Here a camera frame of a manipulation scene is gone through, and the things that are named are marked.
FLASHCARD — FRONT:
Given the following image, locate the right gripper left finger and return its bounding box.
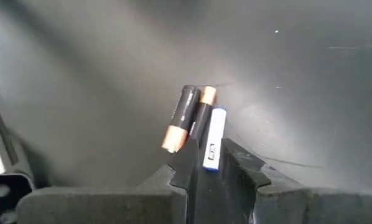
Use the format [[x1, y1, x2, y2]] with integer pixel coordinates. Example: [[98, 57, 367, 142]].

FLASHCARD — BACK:
[[16, 138, 201, 224]]

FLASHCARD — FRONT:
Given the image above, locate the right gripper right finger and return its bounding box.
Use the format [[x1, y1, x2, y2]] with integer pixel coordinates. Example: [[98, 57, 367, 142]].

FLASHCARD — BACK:
[[220, 138, 372, 224]]

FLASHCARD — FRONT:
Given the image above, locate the white battery blue end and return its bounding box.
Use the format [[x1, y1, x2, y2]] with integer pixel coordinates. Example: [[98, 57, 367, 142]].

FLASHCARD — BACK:
[[202, 108, 227, 172]]

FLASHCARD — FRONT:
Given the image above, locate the black copper Duracell battery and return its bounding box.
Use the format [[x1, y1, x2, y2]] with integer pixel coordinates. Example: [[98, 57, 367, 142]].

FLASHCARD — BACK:
[[188, 86, 217, 142], [161, 85, 202, 154]]

